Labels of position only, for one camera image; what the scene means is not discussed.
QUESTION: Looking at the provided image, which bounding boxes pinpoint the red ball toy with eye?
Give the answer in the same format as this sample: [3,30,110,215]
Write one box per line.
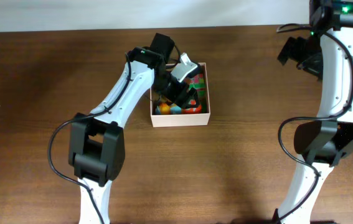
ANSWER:
[182,100,202,114]

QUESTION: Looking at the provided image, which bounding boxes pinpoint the colourful puzzle cube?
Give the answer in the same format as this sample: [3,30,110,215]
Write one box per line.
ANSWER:
[186,73,207,98]

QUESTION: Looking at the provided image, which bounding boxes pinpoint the orange blue duck toy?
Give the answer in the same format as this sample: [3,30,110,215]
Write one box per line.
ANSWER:
[153,97,182,115]

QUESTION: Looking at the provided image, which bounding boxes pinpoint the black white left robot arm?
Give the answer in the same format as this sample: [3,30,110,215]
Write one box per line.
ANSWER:
[68,34,201,223]

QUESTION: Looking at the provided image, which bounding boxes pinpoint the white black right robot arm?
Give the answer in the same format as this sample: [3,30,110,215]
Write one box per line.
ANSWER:
[272,0,353,223]

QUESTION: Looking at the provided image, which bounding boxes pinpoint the white cardboard box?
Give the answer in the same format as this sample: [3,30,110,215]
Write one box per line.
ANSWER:
[149,62,211,128]

